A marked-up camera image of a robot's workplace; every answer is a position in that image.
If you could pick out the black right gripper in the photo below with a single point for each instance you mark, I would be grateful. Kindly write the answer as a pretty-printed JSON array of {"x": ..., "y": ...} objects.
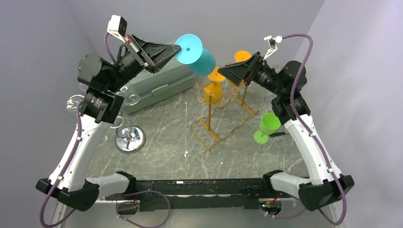
[{"x": 247, "y": 70}]

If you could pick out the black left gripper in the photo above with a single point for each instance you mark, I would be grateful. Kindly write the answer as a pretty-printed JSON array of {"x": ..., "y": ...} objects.
[{"x": 154, "y": 54}]

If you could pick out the orange wine glass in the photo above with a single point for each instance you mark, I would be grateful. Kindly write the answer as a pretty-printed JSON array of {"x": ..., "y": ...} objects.
[
  {"x": 240, "y": 56},
  {"x": 215, "y": 91}
]

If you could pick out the orange wine glass front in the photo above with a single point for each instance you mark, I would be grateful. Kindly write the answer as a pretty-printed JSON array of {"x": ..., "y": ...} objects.
[{"x": 215, "y": 91}]

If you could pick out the blue wine glass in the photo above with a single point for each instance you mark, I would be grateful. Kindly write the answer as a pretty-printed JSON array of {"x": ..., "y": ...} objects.
[{"x": 193, "y": 54}]

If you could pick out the green wine glass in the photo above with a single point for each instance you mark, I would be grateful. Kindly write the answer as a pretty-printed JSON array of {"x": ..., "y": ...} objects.
[{"x": 268, "y": 125}]

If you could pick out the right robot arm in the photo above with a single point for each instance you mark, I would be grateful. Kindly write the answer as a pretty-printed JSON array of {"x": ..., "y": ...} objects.
[{"x": 326, "y": 184}]

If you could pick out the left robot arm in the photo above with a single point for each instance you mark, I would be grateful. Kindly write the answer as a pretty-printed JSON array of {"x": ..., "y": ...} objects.
[{"x": 69, "y": 183}]

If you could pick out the silver spiral glass stand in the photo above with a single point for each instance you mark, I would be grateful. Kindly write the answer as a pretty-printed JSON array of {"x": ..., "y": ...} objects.
[{"x": 126, "y": 132}]

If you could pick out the clear glass on stand middle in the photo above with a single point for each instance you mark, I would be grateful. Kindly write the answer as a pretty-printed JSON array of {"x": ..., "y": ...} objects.
[{"x": 73, "y": 103}]

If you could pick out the gold wire glass rack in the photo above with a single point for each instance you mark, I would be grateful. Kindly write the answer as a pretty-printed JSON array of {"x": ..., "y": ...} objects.
[{"x": 230, "y": 113}]

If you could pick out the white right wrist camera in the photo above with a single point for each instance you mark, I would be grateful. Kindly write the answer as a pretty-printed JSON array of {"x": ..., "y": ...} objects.
[{"x": 272, "y": 45}]

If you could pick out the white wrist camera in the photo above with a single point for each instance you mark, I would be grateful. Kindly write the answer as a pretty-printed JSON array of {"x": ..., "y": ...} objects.
[
  {"x": 272, "y": 45},
  {"x": 117, "y": 26}
]

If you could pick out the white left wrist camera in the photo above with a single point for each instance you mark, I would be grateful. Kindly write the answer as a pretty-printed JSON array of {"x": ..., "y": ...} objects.
[{"x": 117, "y": 26}]

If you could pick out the black handled hammer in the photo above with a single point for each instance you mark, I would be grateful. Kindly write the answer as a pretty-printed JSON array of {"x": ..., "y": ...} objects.
[{"x": 278, "y": 134}]

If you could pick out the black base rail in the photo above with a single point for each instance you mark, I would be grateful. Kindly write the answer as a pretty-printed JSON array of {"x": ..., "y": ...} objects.
[{"x": 245, "y": 193}]

